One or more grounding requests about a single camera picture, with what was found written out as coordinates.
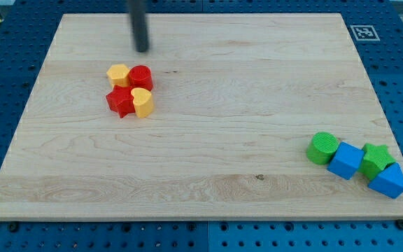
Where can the red star block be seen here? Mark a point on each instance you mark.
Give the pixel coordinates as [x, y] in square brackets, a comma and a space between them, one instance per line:
[120, 100]

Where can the green star block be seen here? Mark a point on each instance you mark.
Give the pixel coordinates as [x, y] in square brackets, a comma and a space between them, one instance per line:
[375, 160]

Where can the light wooden board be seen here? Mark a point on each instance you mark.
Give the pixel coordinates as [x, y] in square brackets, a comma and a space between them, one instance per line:
[237, 100]

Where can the yellow heart block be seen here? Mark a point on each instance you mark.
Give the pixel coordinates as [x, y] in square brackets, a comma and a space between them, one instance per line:
[142, 101]

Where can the red cylinder block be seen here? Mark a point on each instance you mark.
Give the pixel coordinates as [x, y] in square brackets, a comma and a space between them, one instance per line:
[140, 77]

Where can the yellow hexagon block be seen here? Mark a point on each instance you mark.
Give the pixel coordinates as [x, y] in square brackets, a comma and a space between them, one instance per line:
[117, 75]

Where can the green cylinder block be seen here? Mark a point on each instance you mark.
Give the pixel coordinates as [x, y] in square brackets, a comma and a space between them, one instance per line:
[322, 148]

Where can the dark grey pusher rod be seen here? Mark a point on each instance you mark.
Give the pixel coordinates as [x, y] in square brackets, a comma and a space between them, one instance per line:
[137, 16]

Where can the blue cube block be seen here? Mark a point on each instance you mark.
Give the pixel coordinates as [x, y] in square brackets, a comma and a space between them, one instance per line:
[346, 161]

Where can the white fiducial marker tag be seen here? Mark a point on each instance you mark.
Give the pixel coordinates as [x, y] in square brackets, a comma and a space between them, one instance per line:
[363, 32]

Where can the blue triangle block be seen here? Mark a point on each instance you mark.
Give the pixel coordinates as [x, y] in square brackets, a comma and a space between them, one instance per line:
[389, 182]

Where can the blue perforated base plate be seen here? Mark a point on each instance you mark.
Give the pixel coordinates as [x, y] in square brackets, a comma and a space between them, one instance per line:
[25, 36]

